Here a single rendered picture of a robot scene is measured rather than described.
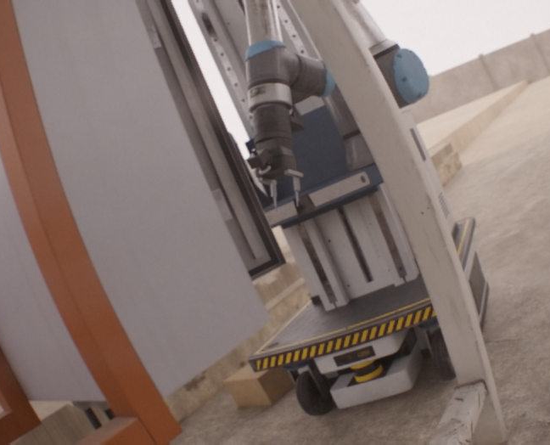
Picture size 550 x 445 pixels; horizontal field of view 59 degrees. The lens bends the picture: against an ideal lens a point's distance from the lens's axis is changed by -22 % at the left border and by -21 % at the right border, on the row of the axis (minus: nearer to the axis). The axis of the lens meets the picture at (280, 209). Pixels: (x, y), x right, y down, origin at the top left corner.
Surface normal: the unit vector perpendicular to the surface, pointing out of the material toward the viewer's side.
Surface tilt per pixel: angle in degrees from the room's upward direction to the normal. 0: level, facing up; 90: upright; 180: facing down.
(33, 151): 90
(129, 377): 90
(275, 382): 90
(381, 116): 100
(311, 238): 90
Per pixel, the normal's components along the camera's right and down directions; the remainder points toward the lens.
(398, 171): -0.41, 0.41
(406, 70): 0.65, -0.15
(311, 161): -0.38, 0.22
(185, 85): 0.39, -0.12
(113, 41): 0.77, -0.32
